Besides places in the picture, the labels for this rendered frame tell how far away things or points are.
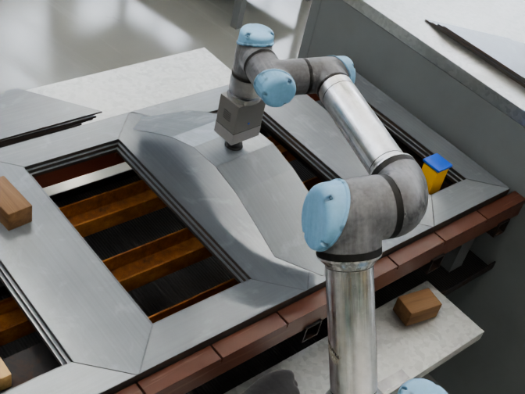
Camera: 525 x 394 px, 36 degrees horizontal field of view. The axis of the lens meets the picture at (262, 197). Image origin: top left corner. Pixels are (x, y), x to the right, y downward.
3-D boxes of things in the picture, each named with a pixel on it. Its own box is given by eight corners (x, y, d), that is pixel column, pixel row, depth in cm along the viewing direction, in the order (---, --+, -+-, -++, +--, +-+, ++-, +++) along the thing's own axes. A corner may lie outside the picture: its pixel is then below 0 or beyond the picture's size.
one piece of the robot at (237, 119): (245, 63, 182) (233, 121, 193) (215, 72, 177) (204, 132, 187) (273, 85, 177) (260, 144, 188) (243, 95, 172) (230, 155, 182)
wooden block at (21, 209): (-20, 200, 182) (-21, 184, 179) (4, 191, 186) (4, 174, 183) (8, 231, 177) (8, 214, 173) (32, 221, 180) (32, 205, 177)
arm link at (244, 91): (224, 69, 175) (251, 61, 180) (221, 87, 178) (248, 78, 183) (246, 87, 171) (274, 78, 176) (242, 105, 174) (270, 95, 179)
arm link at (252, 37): (248, 41, 164) (233, 19, 169) (238, 87, 171) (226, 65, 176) (283, 40, 167) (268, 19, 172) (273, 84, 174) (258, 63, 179)
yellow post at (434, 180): (402, 214, 234) (423, 162, 221) (414, 209, 237) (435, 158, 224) (415, 224, 231) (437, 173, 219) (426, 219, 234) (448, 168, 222)
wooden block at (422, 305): (405, 327, 200) (412, 313, 197) (391, 309, 204) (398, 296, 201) (436, 316, 205) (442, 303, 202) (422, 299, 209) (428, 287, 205)
